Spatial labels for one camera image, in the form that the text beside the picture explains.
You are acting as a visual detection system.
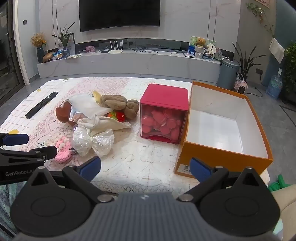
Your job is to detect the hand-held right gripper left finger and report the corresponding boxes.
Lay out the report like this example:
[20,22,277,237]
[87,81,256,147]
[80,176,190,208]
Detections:
[23,156,116,204]

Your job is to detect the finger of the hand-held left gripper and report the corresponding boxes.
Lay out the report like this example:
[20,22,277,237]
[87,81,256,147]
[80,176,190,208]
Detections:
[0,146,58,168]
[0,133,29,147]

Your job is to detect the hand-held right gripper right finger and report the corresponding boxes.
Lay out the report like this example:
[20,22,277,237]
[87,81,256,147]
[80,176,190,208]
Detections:
[177,157,269,202]

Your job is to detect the pink crochet toy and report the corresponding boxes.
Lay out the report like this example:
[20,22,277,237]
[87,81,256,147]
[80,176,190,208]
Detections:
[50,136,73,164]

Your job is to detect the clear cellophane wrapper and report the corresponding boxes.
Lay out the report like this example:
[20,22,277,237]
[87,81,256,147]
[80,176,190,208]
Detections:
[73,126,115,158]

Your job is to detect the brown sponge block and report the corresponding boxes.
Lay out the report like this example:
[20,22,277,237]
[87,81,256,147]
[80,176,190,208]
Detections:
[55,100,78,127]

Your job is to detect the white satin-edged pad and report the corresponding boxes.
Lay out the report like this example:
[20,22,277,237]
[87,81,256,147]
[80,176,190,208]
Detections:
[91,116,131,138]

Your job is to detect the orange cardboard box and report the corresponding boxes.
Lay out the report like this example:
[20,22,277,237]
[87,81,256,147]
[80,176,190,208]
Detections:
[174,81,274,179]

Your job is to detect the foil snack packet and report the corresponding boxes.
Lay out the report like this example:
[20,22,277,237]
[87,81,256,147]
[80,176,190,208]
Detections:
[68,91,108,122]

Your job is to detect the brown fuzzy scarf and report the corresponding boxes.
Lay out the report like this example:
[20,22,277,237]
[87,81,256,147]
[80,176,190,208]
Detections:
[100,95,139,120]

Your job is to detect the teal patterned cloth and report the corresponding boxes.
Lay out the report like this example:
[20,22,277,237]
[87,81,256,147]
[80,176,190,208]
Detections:
[0,181,26,241]

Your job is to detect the black remote control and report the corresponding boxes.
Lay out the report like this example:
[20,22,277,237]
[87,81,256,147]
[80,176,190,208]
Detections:
[25,91,59,119]

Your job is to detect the pink white lace bedspread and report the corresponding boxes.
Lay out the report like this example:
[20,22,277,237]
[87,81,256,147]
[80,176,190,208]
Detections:
[0,76,270,194]

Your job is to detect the pile of pink puffs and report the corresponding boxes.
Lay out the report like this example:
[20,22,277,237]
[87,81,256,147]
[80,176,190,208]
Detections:
[142,109,184,141]

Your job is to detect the green plastic slippers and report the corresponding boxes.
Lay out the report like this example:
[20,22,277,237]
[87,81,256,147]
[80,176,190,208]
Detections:
[268,174,292,192]

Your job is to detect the glass sliding door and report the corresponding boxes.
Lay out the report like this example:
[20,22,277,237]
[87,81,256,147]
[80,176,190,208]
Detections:
[0,5,25,102]

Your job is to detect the red storage box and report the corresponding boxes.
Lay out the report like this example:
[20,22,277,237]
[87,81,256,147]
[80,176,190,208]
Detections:
[139,83,189,144]

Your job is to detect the yellow flowers in dark vase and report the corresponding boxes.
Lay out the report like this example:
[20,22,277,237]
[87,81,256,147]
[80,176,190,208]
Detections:
[30,32,47,63]

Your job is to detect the brown round hat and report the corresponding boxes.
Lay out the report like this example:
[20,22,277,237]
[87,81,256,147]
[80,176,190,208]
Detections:
[43,51,56,63]

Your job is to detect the small pink heater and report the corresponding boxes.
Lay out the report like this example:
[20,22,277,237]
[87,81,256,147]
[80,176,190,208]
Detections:
[234,74,248,94]

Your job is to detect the beige sofa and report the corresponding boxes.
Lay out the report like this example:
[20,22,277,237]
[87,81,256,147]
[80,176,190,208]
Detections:
[269,183,296,241]

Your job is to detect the grey trash can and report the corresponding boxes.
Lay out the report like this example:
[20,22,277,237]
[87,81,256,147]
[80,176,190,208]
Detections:
[217,59,240,90]

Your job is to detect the grey stone television console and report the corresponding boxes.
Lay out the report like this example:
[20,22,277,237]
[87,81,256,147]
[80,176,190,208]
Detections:
[37,50,221,85]

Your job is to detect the blue water bottle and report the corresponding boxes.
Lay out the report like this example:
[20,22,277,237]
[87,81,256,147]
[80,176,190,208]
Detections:
[265,68,283,100]

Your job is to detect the green plant in glass vase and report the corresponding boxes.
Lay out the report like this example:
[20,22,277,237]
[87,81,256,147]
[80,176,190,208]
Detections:
[52,22,75,58]

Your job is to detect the tall leafy floor plant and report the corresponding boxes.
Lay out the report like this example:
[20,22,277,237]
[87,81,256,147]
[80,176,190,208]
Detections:
[231,42,266,81]

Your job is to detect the white router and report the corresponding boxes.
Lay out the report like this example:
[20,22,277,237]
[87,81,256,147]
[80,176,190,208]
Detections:
[108,40,124,54]

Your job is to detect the green picture card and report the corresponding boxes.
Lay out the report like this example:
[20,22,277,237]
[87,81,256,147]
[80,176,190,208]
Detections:
[189,36,216,55]

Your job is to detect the green bushy pothos plant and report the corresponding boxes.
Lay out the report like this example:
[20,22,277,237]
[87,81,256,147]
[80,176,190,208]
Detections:
[283,42,296,93]

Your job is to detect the white hanging bag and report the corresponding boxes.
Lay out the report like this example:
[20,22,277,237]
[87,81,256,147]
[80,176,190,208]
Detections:
[269,37,285,64]

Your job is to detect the hanging vine plant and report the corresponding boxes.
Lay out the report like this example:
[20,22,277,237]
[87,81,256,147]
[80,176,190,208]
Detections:
[246,2,274,37]

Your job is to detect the black floor cable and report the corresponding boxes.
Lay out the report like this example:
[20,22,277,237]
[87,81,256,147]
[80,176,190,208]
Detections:
[247,87,264,97]

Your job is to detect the black console cables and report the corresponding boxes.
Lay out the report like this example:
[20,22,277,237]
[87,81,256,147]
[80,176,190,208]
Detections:
[133,46,160,54]

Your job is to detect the black wall television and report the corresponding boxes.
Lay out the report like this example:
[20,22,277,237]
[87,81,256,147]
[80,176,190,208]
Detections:
[79,0,161,32]

